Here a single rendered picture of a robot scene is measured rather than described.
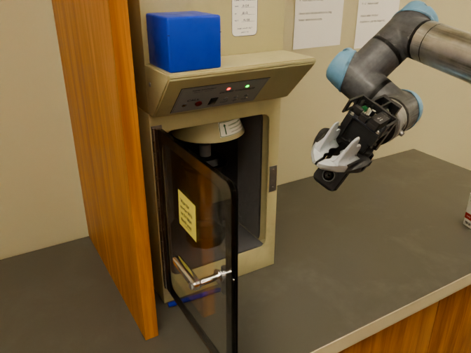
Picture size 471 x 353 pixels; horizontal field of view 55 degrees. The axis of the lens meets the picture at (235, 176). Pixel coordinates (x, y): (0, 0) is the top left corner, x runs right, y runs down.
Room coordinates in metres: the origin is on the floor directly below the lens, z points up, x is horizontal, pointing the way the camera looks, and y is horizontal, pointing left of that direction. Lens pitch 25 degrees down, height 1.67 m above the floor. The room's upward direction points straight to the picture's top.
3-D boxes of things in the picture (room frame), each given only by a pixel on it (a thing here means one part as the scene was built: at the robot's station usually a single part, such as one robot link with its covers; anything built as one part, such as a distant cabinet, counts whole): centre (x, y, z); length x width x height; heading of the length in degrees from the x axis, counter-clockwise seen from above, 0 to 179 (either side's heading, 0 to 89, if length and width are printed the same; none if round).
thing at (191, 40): (0.84, 0.09, 1.56); 0.10 x 0.10 x 0.09; 30
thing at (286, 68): (0.89, 0.00, 1.46); 0.32 x 0.12 x 0.10; 120
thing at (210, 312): (0.72, 0.08, 1.19); 0.30 x 0.01 x 0.40; 30
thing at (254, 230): (1.05, 0.10, 1.19); 0.26 x 0.24 x 0.35; 120
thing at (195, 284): (0.64, 0.07, 1.20); 0.10 x 0.05 x 0.03; 30
